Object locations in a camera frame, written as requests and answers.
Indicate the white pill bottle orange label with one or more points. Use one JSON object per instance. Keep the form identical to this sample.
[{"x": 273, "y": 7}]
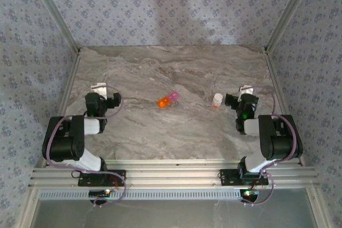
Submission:
[{"x": 216, "y": 104}]

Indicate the orange and pink pill organizer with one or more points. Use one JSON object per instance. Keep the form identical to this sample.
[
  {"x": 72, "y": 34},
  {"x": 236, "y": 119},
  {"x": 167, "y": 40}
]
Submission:
[{"x": 167, "y": 100}]

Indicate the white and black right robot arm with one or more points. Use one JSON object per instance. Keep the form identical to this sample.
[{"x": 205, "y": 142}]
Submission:
[{"x": 280, "y": 142}]

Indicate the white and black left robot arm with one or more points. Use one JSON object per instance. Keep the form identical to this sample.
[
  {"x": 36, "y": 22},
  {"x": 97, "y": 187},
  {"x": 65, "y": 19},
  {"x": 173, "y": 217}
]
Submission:
[{"x": 64, "y": 142}]

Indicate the small circuit board with LED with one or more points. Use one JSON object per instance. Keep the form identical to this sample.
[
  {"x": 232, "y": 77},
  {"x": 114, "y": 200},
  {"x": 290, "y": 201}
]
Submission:
[
  {"x": 249, "y": 193},
  {"x": 100, "y": 193}
]

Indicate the grey metal panel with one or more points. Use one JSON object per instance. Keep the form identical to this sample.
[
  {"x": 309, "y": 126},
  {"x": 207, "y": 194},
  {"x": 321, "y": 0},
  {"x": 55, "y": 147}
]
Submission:
[{"x": 171, "y": 214}]

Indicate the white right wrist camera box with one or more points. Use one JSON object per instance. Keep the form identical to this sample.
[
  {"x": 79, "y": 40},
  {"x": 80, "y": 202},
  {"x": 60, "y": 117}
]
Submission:
[{"x": 247, "y": 90}]

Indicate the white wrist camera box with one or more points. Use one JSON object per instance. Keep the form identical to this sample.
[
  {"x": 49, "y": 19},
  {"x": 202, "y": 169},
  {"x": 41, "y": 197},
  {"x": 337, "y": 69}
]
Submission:
[
  {"x": 247, "y": 90},
  {"x": 99, "y": 90}
]

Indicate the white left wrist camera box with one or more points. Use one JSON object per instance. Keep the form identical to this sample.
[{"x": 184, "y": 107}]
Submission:
[{"x": 99, "y": 90}]

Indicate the aluminium table edge rail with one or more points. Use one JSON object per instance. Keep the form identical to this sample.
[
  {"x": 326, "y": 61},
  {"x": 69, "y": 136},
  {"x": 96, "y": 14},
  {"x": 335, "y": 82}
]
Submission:
[
  {"x": 66, "y": 92},
  {"x": 278, "y": 92}
]

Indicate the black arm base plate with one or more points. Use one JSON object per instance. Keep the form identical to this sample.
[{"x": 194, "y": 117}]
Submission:
[
  {"x": 88, "y": 181},
  {"x": 229, "y": 178}
]

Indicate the aluminium frame post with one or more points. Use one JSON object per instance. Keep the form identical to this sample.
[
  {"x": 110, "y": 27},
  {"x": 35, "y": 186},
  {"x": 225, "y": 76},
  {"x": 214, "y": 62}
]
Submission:
[
  {"x": 291, "y": 11},
  {"x": 53, "y": 11}
]

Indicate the aluminium mounting rail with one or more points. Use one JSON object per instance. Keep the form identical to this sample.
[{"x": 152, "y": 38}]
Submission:
[{"x": 171, "y": 174}]

